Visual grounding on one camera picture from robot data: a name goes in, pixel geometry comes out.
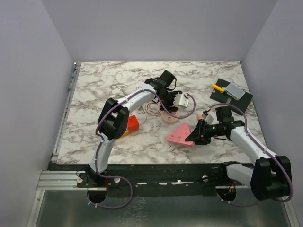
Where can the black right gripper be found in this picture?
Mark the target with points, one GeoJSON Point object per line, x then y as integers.
{"type": "Point", "coordinates": [200, 134]}

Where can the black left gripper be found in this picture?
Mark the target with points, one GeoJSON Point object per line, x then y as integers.
{"type": "Point", "coordinates": [169, 107]}

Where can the pink triangular power strip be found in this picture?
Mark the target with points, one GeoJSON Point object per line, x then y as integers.
{"type": "Point", "coordinates": [179, 135]}

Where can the round pink power strip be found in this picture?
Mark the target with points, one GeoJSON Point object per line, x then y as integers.
{"type": "Point", "coordinates": [168, 119]}

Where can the red cube socket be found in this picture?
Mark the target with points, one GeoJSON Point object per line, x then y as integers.
{"type": "Point", "coordinates": [133, 124]}

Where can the orange power strip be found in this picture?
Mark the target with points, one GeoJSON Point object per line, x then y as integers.
{"type": "Point", "coordinates": [125, 134]}

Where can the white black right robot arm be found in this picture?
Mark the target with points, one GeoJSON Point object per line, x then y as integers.
{"type": "Point", "coordinates": [270, 177]}

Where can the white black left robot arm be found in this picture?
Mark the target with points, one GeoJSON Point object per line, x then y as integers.
{"type": "Point", "coordinates": [113, 119]}

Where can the small pink charger adapter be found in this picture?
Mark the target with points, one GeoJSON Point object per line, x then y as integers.
{"type": "Point", "coordinates": [200, 116]}

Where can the black flat box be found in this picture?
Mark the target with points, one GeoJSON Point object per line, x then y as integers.
{"type": "Point", "coordinates": [243, 103]}

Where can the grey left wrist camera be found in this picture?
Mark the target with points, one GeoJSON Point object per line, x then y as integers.
{"type": "Point", "coordinates": [181, 100]}

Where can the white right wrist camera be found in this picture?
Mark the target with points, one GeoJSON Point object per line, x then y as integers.
{"type": "Point", "coordinates": [207, 116]}

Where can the white grey network switch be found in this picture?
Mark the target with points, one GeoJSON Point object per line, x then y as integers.
{"type": "Point", "coordinates": [234, 91]}

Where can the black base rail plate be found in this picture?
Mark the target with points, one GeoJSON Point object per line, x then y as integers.
{"type": "Point", "coordinates": [150, 180]}

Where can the aluminium frame rail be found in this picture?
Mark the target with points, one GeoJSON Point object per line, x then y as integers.
{"type": "Point", "coordinates": [59, 204]}

